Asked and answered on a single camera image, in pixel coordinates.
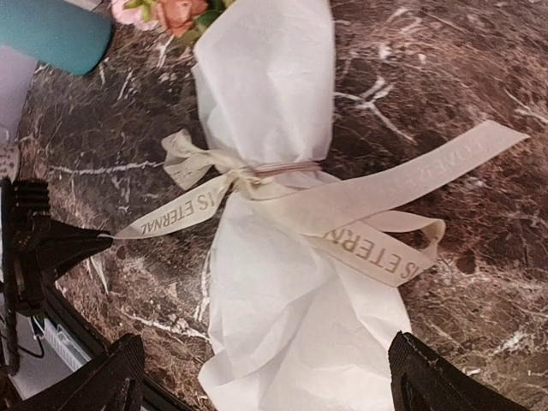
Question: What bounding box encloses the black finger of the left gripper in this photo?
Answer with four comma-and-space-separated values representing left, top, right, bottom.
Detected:
15, 214, 112, 274

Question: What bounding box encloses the white paper bouquet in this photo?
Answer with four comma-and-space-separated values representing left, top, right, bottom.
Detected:
120, 1, 426, 410

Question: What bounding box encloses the teal cylindrical vase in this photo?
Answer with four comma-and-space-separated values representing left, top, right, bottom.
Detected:
1, 0, 113, 75

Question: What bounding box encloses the white slotted cable duct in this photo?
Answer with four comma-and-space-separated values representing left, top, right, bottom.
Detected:
44, 319, 92, 372

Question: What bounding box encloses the cream printed ribbon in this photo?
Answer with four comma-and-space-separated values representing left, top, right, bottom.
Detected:
117, 121, 526, 287

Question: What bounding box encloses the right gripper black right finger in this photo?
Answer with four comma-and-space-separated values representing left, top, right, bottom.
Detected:
388, 332, 517, 411

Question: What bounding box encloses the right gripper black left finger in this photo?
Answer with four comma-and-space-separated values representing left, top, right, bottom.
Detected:
12, 333, 145, 411

